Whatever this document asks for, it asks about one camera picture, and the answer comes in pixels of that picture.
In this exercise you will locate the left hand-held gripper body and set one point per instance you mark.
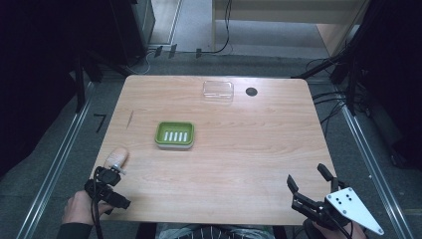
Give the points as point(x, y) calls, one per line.
point(106, 194)

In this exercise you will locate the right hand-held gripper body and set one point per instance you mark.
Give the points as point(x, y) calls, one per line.
point(351, 205)

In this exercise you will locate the green soap dish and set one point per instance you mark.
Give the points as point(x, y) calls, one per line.
point(162, 131)

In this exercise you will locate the person's right hand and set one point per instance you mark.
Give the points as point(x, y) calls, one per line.
point(345, 232)

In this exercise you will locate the person's left hand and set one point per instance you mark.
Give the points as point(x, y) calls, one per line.
point(78, 209)

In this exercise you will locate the person's clothing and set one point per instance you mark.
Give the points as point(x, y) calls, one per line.
point(215, 232)

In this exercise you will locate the black metal stand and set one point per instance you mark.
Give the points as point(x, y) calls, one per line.
point(348, 76)
point(79, 86)

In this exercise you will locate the clear plastic container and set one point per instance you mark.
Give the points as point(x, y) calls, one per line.
point(218, 90)

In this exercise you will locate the light wooden desk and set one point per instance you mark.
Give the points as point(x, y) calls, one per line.
point(331, 36)

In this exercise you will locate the dark cabinet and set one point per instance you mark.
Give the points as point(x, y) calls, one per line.
point(132, 26)

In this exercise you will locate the aluminium floor rail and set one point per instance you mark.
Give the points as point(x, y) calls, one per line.
point(63, 156)
point(371, 166)

